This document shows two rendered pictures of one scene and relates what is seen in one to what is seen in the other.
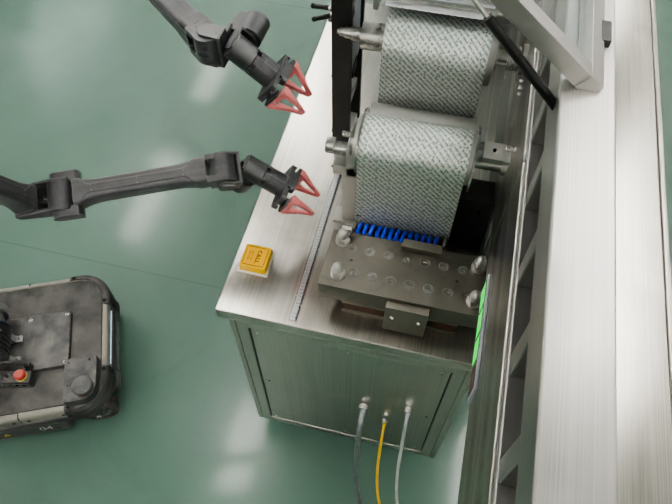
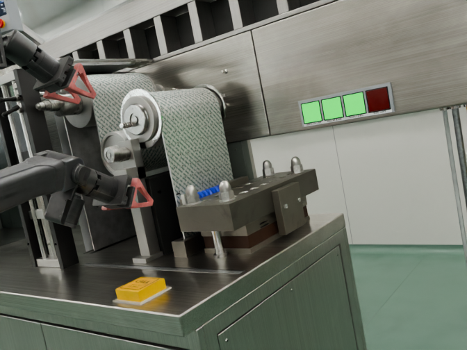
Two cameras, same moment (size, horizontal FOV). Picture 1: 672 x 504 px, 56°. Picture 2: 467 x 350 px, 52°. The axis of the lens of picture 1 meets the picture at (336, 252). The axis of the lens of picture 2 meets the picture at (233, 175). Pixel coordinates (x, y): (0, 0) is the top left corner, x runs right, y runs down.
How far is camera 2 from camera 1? 1.49 m
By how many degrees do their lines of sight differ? 72
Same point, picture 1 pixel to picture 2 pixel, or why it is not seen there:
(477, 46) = (139, 76)
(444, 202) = (218, 137)
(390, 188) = (187, 139)
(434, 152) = (192, 92)
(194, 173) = (44, 162)
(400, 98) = not seen: hidden behind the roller
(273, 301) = (207, 282)
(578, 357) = not seen: outside the picture
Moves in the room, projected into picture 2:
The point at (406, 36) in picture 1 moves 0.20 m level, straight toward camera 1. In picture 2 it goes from (97, 78) to (151, 62)
